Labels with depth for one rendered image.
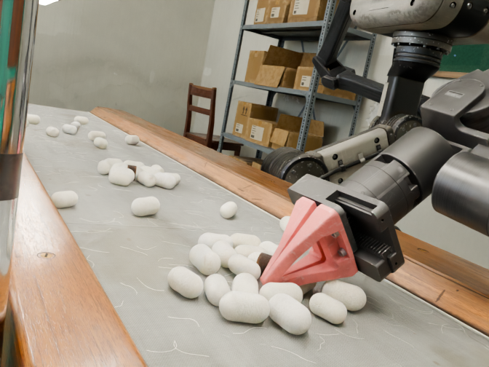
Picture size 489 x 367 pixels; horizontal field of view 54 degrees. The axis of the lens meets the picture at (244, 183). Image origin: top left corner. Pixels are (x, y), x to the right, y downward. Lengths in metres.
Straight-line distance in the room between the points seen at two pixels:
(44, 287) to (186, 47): 5.25
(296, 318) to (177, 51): 5.20
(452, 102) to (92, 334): 0.36
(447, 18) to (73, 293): 0.97
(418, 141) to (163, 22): 5.05
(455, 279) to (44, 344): 0.37
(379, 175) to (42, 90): 4.84
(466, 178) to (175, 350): 0.25
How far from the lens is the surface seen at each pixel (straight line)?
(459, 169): 0.42
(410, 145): 0.44
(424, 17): 1.11
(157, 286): 0.39
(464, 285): 0.50
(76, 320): 0.28
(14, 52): 0.24
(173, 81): 5.47
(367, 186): 0.41
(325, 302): 0.38
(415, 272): 0.52
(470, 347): 0.43
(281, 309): 0.35
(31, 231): 0.40
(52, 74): 5.16
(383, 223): 0.37
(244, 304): 0.34
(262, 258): 0.43
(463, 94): 0.48
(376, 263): 0.39
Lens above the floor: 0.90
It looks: 10 degrees down
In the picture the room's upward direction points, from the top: 11 degrees clockwise
